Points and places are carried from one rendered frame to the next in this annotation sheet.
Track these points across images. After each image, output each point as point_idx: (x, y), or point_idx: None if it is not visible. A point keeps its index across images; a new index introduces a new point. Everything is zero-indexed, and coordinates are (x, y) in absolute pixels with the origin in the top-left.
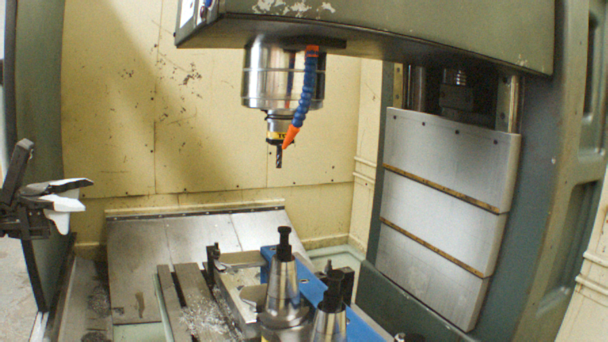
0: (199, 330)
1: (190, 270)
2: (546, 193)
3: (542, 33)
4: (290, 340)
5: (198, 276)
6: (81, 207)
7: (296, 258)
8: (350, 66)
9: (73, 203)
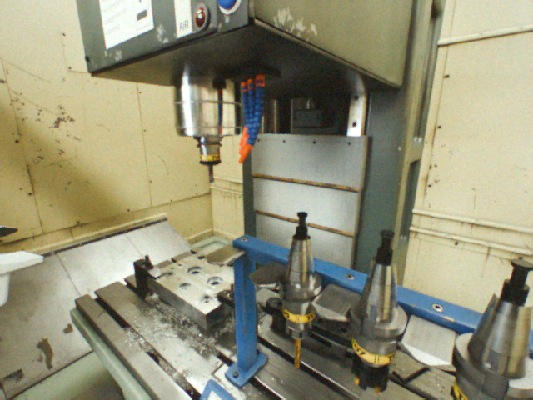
0: (153, 343)
1: (115, 289)
2: (396, 172)
3: (401, 52)
4: (331, 304)
5: (127, 292)
6: (37, 257)
7: (266, 242)
8: None
9: (19, 257)
